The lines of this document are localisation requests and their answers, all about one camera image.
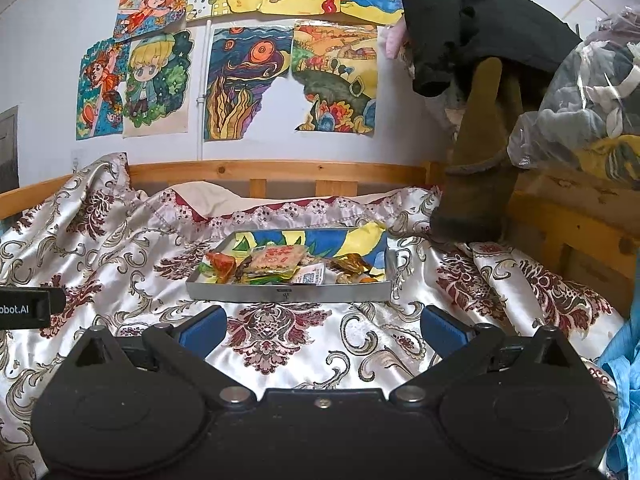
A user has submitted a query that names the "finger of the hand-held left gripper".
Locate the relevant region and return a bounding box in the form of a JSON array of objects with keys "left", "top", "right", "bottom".
[{"left": 48, "top": 287, "right": 67, "bottom": 323}]

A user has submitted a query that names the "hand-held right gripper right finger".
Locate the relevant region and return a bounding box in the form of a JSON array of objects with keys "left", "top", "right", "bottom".
[{"left": 387, "top": 305, "right": 583, "bottom": 407}]

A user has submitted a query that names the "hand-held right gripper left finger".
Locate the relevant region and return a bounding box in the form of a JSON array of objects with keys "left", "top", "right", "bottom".
[{"left": 65, "top": 305, "right": 258, "bottom": 407}]

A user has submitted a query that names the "metal tray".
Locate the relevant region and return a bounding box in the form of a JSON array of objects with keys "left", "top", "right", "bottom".
[{"left": 186, "top": 227, "right": 396, "bottom": 304}]

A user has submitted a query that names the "orange crinkled snack packet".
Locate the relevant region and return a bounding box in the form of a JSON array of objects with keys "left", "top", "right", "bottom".
[{"left": 199, "top": 251, "right": 237, "bottom": 282}]

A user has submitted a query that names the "pink cracker packet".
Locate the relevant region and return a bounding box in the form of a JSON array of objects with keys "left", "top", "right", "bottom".
[{"left": 247, "top": 244, "right": 307, "bottom": 275}]

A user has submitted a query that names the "reddish gold snack packet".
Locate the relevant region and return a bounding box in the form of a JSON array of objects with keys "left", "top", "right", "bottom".
[{"left": 327, "top": 253, "right": 375, "bottom": 281}]

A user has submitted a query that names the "white pink label packet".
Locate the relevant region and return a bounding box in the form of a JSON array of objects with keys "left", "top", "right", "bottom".
[{"left": 292, "top": 265, "right": 327, "bottom": 286}]

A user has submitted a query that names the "floral satin blanket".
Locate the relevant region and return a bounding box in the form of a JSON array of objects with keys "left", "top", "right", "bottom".
[{"left": 0, "top": 152, "right": 626, "bottom": 480}]

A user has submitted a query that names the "dinosaur drawing tray liner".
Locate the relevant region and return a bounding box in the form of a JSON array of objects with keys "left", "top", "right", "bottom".
[{"left": 230, "top": 222, "right": 388, "bottom": 281}]

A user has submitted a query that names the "grey panel door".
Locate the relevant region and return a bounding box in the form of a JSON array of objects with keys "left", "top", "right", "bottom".
[{"left": 0, "top": 105, "right": 21, "bottom": 196}]

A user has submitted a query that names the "light blue cloth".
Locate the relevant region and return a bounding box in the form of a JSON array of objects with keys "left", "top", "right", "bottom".
[{"left": 597, "top": 320, "right": 640, "bottom": 480}]

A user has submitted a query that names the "clear plastic bag of clothes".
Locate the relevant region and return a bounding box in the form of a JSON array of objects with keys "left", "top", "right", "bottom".
[{"left": 507, "top": 10, "right": 640, "bottom": 181}]

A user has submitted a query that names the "pink white cloth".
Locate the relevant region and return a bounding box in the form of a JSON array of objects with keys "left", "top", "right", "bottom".
[{"left": 382, "top": 20, "right": 416, "bottom": 61}]

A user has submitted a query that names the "black garment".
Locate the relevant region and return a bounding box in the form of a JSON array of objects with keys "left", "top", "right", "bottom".
[{"left": 397, "top": 0, "right": 583, "bottom": 98}]

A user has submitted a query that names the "raw wooden frame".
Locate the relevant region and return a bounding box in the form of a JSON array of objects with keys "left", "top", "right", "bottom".
[{"left": 505, "top": 165, "right": 640, "bottom": 311}]

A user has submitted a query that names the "wooden bed frame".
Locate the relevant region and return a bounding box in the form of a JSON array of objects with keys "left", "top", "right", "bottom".
[{"left": 0, "top": 160, "right": 443, "bottom": 221}]

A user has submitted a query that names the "red-haired girl wall poster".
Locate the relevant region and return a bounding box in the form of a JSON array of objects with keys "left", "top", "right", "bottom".
[{"left": 76, "top": 37, "right": 132, "bottom": 141}]

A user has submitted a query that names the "blond figure wall poster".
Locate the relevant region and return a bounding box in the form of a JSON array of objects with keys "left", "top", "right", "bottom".
[{"left": 122, "top": 30, "right": 193, "bottom": 138}]

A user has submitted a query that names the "white wall pipe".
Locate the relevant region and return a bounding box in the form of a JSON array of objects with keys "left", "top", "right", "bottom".
[{"left": 197, "top": 19, "right": 212, "bottom": 161}]

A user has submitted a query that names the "seaweed swirl wall poster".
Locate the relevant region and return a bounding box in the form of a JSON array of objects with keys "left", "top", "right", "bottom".
[{"left": 204, "top": 24, "right": 295, "bottom": 143}]

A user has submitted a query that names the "landscape wall poster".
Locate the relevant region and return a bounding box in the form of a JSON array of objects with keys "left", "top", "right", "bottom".
[{"left": 291, "top": 22, "right": 378, "bottom": 137}]

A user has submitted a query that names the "orange girl wall poster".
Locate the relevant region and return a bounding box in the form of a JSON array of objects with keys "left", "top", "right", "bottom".
[{"left": 114, "top": 0, "right": 195, "bottom": 42}]

